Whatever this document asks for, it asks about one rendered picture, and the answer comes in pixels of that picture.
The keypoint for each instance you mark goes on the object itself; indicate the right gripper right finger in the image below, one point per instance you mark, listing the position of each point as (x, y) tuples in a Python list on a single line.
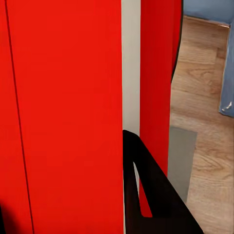
[(170, 214)]

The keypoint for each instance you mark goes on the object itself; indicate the radio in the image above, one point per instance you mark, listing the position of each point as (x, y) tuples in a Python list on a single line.
[(73, 75)]

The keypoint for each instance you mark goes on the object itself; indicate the coffee table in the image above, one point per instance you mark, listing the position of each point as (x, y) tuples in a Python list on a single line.
[(180, 158)]

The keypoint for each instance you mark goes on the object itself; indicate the sofa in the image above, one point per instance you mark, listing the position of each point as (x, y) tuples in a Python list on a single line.
[(218, 12)]

